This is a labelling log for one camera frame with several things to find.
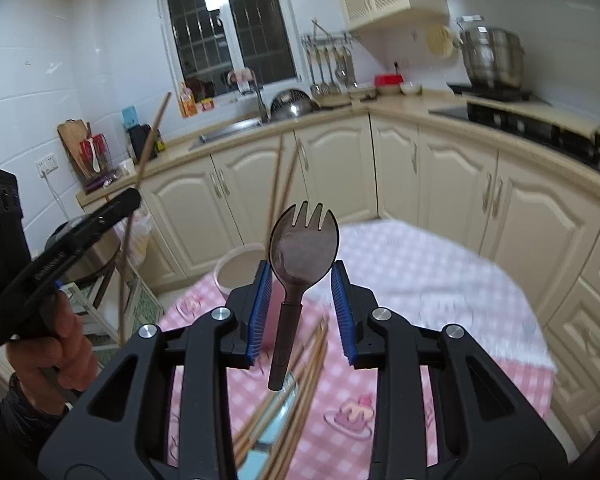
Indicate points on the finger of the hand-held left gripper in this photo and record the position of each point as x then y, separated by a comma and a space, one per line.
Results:
120, 207

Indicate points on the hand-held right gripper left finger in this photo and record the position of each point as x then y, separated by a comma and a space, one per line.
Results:
260, 310

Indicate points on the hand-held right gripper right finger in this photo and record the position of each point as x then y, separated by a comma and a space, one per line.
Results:
341, 310

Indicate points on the pink cup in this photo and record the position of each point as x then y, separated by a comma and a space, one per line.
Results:
235, 270

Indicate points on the brown plastic spork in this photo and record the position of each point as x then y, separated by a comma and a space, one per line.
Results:
300, 255

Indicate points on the bunch of wooden chopsticks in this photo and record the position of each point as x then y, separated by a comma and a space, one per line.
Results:
305, 385

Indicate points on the wooden chopstick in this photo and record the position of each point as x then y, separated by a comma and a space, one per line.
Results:
290, 180
155, 125

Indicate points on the person's left forearm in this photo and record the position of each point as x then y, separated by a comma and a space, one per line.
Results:
20, 430

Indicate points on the row of hanging metal utensils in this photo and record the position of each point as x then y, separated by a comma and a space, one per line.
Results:
325, 70

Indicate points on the person's left hand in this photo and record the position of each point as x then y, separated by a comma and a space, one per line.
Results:
70, 350

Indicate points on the pale plastic bag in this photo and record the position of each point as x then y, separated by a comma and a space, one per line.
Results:
141, 240

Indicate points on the small white cup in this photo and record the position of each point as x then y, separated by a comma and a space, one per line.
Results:
126, 167

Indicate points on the white metal rack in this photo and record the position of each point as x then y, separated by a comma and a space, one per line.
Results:
80, 302

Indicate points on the white spoon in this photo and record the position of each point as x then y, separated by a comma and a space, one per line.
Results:
96, 152

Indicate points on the red utensil rack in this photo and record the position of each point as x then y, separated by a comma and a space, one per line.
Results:
86, 152

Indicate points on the black knife block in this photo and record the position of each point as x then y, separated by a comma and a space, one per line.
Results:
140, 142

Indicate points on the small dark bottle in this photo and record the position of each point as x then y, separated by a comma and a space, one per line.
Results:
159, 144

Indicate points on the wooden cutting board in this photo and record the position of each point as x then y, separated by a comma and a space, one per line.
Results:
70, 140

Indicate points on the blue box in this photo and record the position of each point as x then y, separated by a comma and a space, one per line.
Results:
130, 116

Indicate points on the orange packet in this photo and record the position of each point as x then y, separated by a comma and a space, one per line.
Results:
187, 102

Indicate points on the steel sink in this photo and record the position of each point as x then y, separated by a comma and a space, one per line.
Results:
225, 130

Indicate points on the light blue flat case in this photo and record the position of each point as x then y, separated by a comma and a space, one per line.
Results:
267, 442

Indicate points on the small red yellow box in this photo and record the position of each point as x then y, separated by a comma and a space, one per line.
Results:
207, 105

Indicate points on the cream lower kitchen cabinets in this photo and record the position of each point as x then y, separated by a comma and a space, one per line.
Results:
340, 170

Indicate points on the pink checkered tablecloth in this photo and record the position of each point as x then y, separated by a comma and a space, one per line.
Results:
325, 455

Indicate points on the metal faucet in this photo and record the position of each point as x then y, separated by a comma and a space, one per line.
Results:
260, 100

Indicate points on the metal colander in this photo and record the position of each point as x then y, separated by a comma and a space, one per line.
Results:
290, 96

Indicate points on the metal wok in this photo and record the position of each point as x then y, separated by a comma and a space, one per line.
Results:
300, 109

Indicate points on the round wooden board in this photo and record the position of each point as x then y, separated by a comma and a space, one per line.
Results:
336, 101

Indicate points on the white dish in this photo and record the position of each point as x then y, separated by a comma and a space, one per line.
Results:
362, 92

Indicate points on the white bowl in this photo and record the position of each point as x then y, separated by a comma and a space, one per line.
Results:
411, 89

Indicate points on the window with metal bars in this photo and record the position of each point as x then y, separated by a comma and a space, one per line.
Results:
260, 20

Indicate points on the black gas stove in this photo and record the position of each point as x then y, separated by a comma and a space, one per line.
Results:
530, 130

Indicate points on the black induction cooktop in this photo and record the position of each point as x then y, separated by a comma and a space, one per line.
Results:
495, 94

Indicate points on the round cream perforated plate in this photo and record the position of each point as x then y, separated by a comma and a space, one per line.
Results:
439, 40

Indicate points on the steel steamer pot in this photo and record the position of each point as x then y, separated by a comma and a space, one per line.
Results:
490, 55

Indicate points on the white wall outlet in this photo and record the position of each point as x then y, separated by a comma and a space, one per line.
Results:
46, 165

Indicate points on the metal wall rail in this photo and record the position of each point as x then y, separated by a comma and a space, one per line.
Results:
330, 37

